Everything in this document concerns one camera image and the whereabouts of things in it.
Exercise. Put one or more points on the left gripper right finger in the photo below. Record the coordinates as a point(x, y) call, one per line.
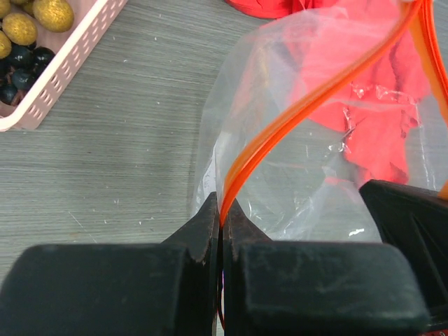
point(315, 287)

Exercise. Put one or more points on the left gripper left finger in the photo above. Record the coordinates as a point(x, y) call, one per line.
point(167, 288)

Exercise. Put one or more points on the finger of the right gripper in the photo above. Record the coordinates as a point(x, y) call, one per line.
point(414, 220)

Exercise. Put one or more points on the clear zip top bag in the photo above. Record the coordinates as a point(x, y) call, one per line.
point(285, 196)

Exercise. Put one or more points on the red cloth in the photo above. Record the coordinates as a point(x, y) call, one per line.
point(360, 68)

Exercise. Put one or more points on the dark grape bunch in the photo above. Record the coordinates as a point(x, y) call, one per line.
point(21, 69)

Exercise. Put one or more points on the pink plastic basket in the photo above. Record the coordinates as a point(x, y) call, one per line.
point(72, 48)

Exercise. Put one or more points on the brown longan bunch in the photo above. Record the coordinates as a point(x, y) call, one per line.
point(20, 19)

